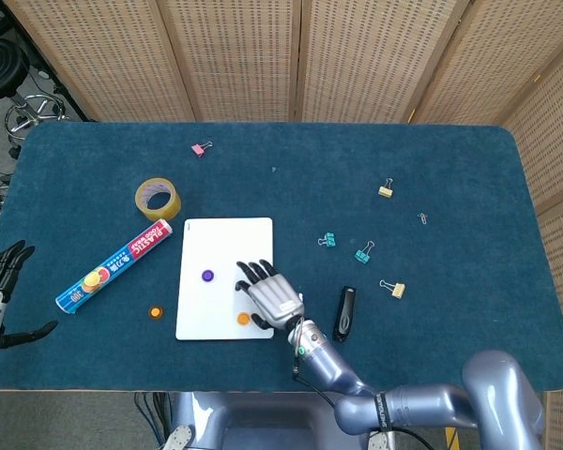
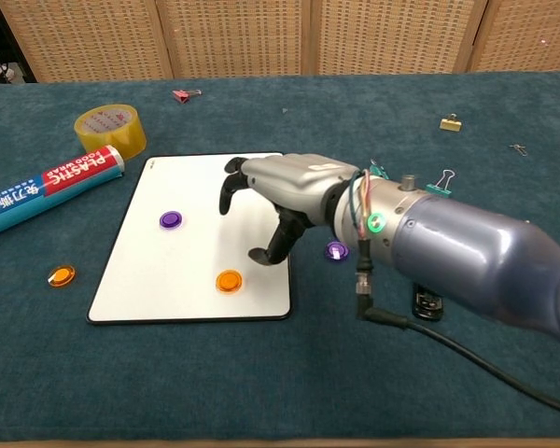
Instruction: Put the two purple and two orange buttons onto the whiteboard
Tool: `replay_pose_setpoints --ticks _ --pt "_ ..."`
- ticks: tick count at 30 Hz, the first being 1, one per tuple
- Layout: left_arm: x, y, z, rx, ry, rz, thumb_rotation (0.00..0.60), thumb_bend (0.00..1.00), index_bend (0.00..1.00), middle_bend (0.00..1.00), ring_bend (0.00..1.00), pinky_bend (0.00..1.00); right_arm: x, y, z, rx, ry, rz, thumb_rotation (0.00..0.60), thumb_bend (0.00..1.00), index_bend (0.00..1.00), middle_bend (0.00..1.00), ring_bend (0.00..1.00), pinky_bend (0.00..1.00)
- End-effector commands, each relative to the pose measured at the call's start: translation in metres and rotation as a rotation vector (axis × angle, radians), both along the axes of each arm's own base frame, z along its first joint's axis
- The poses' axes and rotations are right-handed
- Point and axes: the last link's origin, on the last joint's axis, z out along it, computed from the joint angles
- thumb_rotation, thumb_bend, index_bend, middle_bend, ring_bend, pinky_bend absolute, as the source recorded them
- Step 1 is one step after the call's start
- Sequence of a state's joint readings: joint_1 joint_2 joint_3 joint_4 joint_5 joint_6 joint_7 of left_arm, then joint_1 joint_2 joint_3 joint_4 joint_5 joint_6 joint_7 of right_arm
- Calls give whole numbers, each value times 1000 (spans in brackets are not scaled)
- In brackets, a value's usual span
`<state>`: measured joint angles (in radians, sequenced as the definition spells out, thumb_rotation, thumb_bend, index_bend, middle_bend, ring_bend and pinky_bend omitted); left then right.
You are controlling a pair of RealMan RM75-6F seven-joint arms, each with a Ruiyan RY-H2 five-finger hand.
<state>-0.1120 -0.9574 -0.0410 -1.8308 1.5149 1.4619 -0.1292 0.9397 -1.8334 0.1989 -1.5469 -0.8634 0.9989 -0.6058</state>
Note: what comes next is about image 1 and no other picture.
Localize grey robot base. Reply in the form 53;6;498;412
171;391;372;450

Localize blue table mat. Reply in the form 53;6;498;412
0;121;563;394

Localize black stool chrome base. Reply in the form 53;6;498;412
0;37;71;158

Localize woven folding screen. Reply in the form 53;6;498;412
2;0;563;450

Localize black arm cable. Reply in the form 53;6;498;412
290;358;435;449

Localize blue plastic wrap box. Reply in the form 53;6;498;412
54;219;175;316

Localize yellow packing tape roll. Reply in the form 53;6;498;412
134;176;183;223

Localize white magnetic board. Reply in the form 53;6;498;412
175;217;276;342

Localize black cables under table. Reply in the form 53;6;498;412
133;392;175;450

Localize black stapler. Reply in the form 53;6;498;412
331;285;358;343

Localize black printed velcro strap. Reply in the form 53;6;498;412
373;392;394;432

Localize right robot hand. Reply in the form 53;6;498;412
234;258;307;330

